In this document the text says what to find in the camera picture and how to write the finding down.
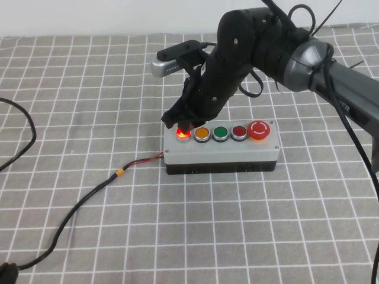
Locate green flat push button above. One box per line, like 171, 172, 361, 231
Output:
211, 126, 230, 144

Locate black cable with yellow band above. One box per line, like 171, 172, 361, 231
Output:
16, 151, 165, 270

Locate grey white-checked tablecloth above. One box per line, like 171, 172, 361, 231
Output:
0, 22, 379, 284

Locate black cable along robot arm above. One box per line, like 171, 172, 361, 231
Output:
307, 43, 379, 284

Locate yellow flat push button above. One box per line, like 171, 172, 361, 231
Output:
194, 126, 211, 144

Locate black power plug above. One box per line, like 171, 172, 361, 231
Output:
0, 262, 20, 284

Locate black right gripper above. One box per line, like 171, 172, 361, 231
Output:
160, 52, 253, 137

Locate red illuminated push button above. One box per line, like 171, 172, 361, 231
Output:
175, 127, 191, 143

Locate grey black push-button box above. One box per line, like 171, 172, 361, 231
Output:
163, 119, 281, 176

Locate thin black looping cable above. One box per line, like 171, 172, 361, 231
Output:
0, 98, 37, 173

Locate red mushroom emergency stop button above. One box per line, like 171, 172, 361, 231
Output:
247, 120, 271, 143

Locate black cable loop at wrist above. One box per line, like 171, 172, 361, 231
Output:
239, 67, 265, 98

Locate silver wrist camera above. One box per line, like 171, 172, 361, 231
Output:
150, 40, 208, 79

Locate dark red flat push button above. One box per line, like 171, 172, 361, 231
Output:
230, 125, 248, 142

